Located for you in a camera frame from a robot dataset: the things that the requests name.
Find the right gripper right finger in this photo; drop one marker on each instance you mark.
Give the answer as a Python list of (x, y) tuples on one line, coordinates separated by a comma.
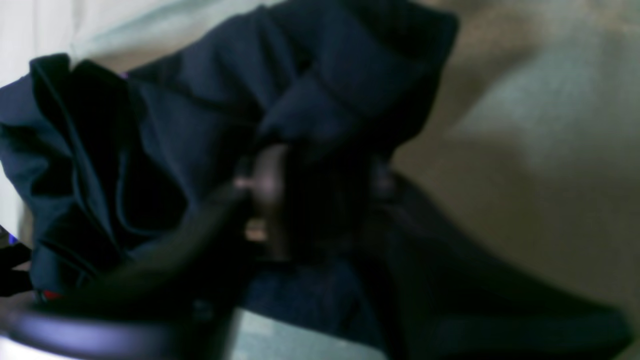
[(436, 295)]

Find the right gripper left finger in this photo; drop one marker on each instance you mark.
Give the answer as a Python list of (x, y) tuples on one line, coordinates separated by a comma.
[(176, 302)]

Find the black T-shirt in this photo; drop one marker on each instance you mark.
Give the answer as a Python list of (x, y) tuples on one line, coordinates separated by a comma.
[(112, 164)]

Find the light green table cloth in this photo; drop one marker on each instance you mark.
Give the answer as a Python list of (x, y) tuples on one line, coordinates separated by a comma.
[(532, 146)]

